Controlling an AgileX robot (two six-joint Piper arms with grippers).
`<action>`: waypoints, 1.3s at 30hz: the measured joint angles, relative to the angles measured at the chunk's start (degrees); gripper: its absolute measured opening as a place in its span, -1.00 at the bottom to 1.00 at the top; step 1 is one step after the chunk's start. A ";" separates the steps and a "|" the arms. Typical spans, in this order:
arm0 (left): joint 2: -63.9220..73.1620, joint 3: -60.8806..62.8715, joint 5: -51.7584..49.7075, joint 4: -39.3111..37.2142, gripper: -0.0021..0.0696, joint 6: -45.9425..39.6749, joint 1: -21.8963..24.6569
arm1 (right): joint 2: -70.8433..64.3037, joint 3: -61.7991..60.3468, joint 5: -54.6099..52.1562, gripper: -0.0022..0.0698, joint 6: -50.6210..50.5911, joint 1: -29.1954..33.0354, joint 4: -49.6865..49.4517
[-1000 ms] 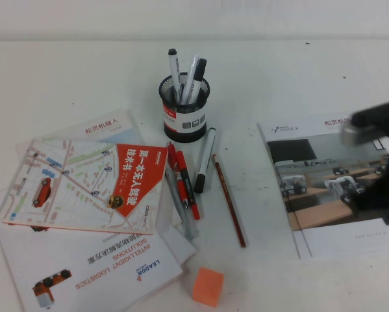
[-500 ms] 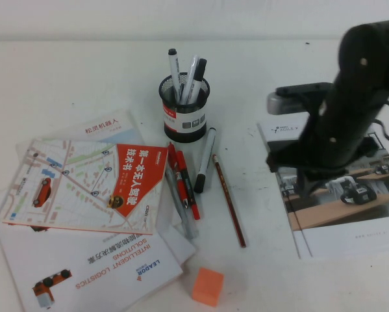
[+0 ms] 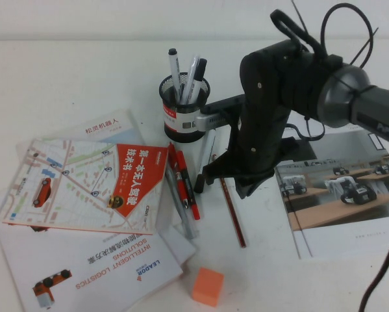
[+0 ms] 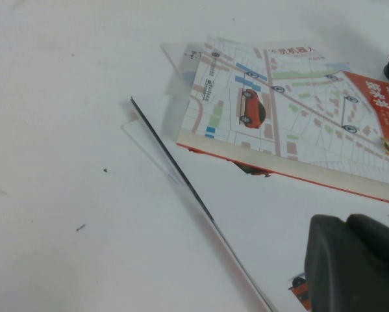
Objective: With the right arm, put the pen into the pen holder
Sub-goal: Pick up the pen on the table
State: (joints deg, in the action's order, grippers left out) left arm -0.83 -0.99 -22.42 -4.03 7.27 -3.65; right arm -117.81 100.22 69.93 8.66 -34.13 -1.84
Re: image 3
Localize silver white pen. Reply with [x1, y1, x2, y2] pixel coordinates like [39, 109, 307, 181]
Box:
[180, 55, 200, 105]

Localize dark red pencil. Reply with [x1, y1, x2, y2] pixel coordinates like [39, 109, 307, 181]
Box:
[211, 153, 247, 249]

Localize orange cube block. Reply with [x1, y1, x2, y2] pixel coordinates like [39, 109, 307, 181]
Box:
[190, 266, 225, 308]

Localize white brochure red title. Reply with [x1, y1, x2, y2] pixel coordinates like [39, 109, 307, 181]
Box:
[15, 108, 147, 163]

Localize black mesh pen holder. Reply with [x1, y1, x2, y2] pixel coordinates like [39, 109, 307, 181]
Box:
[158, 72, 211, 144]

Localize dark hanging cable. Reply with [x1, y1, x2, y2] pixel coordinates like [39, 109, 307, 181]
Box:
[356, 216, 389, 312]

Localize white paper sheet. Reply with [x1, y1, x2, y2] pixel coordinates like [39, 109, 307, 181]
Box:
[155, 223, 199, 265]

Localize thick black sleeved cable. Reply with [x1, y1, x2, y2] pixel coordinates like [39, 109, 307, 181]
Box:
[270, 8, 328, 57]

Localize grey gel pen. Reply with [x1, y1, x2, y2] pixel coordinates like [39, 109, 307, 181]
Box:
[164, 166, 197, 241]

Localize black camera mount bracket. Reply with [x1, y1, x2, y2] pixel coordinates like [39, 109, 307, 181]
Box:
[203, 93, 247, 116]

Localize red marker black label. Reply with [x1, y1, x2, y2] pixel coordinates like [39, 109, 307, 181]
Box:
[175, 149, 201, 221]

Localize thin black cable loop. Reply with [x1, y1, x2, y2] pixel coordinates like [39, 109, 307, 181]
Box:
[320, 2, 381, 70]

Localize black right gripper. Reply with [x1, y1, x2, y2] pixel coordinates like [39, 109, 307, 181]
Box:
[201, 48, 301, 200]

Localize red pen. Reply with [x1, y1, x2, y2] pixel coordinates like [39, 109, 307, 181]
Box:
[166, 141, 179, 174]

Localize AgileX brochure with photo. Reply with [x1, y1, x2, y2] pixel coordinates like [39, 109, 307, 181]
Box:
[273, 114, 389, 260]

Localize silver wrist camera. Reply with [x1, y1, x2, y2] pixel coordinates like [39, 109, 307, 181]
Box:
[194, 109, 232, 132]

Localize book with map cover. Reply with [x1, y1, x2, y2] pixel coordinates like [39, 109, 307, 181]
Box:
[0, 138, 169, 236]

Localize white Leador logistics brochure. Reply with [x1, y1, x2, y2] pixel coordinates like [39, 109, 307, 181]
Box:
[0, 188, 186, 312]

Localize white marker black cap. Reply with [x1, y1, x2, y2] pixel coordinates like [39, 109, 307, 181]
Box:
[194, 128, 218, 194]
[189, 58, 208, 99]
[168, 47, 182, 102]

